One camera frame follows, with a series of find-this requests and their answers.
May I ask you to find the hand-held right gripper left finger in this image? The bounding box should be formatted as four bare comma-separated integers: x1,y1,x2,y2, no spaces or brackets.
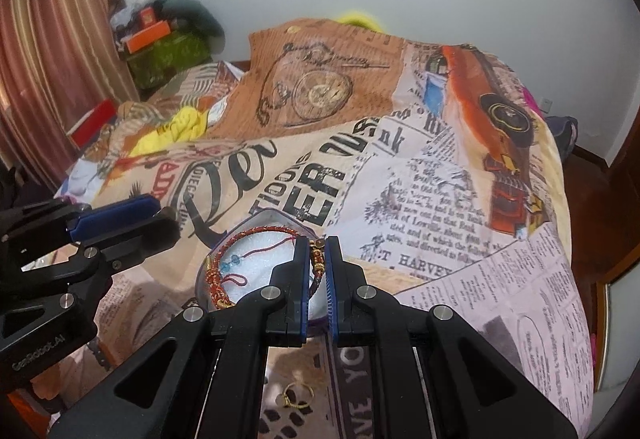
47,237,311,439

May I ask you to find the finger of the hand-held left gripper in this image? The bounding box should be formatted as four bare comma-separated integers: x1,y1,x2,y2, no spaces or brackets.
0,193,162,266
0,206,181,321

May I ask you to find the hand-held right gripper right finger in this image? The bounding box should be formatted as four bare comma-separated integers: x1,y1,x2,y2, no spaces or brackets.
325,236,577,439

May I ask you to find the clear plastic jewelry box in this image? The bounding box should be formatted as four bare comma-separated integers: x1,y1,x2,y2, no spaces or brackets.
194,208,332,336

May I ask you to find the red braided bracelet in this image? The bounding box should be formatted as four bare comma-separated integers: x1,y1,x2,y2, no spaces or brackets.
205,225,328,311

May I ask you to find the red box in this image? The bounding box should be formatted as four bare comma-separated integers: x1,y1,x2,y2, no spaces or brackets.
69,98,119,146

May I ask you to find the yellow cloth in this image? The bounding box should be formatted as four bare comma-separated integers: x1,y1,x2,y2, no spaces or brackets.
135,106,212,156

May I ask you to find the newspaper printed blanket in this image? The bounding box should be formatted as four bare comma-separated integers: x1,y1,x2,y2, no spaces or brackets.
50,16,597,439

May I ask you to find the green bag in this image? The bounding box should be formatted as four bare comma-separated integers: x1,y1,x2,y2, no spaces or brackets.
126,32,212,91

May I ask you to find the long orange box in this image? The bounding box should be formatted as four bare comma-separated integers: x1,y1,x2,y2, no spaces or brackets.
124,19,174,55

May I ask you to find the striped pink curtain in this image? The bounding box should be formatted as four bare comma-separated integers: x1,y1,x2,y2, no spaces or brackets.
0,0,142,192

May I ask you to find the dark green cloth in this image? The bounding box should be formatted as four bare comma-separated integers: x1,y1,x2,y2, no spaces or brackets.
160,0,227,51

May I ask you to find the yellow pillow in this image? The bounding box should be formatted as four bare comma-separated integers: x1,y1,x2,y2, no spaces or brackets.
334,8,387,33

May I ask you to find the dark backpack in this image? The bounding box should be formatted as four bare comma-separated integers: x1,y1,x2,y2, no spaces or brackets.
542,115,582,163

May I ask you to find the gold ring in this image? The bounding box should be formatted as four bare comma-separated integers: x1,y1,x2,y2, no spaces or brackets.
281,382,315,409

